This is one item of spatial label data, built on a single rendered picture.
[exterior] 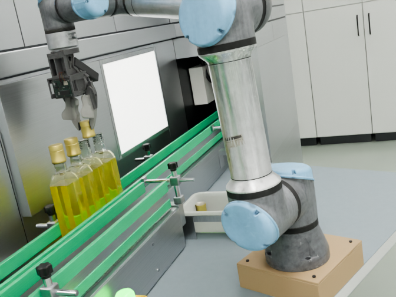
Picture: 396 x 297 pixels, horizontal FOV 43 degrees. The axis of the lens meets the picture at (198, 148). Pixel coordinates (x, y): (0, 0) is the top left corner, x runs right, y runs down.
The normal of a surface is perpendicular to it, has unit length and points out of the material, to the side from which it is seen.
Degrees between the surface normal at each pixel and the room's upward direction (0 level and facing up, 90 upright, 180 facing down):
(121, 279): 90
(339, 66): 90
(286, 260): 73
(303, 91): 90
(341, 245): 0
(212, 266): 0
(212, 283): 0
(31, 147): 90
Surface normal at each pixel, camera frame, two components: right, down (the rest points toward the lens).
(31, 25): 0.92, -0.06
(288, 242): -0.37, -0.01
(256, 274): -0.65, 0.29
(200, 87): -0.35, 0.29
